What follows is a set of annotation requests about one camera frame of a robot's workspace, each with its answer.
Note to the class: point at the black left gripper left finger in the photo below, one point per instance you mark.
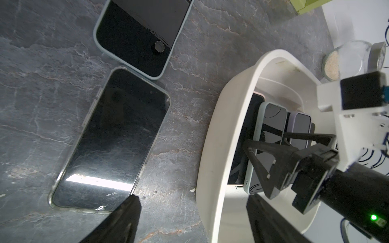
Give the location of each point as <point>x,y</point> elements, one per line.
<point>120,226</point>

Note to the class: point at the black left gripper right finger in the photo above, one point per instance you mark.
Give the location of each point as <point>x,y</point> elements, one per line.
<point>268,226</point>

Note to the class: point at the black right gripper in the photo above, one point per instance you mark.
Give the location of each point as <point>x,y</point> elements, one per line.
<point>306,170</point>

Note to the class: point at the white plastic storage box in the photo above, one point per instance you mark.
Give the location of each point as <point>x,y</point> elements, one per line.
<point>283,80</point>

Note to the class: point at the phone in mint case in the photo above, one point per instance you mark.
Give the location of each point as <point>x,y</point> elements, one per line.
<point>269,128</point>

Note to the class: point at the glass jar with powder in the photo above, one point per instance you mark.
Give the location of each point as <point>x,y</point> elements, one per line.
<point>352,59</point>

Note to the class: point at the green metal drawer toolbox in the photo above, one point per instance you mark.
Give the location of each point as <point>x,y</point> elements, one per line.
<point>304,6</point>

